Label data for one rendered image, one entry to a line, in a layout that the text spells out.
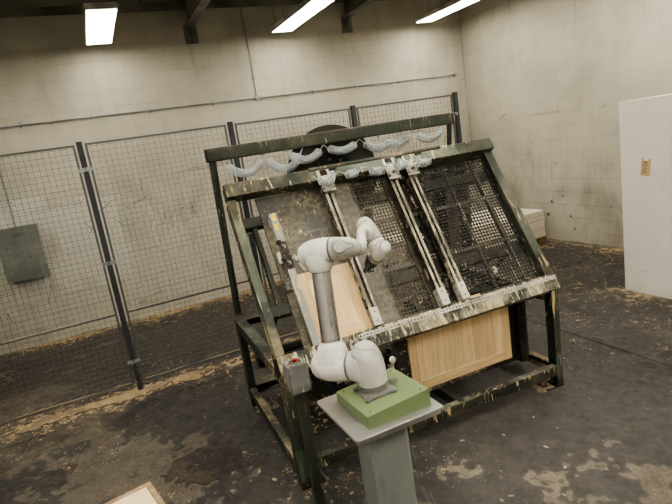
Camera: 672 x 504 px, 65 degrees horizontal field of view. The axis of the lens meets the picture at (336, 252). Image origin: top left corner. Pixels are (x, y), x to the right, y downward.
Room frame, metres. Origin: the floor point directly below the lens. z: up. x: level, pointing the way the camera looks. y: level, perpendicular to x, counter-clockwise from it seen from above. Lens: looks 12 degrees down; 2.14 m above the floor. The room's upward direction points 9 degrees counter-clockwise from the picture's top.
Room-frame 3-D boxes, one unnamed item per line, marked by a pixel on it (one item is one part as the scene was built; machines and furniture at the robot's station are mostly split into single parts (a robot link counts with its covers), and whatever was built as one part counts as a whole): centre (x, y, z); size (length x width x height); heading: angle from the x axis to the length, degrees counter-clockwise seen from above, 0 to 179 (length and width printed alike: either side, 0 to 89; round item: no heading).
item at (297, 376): (2.83, 0.33, 0.84); 0.12 x 0.12 x 0.18; 21
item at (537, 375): (4.00, -0.33, 0.41); 2.20 x 1.38 x 0.83; 111
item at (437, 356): (3.70, -0.82, 0.53); 0.90 x 0.02 x 0.55; 111
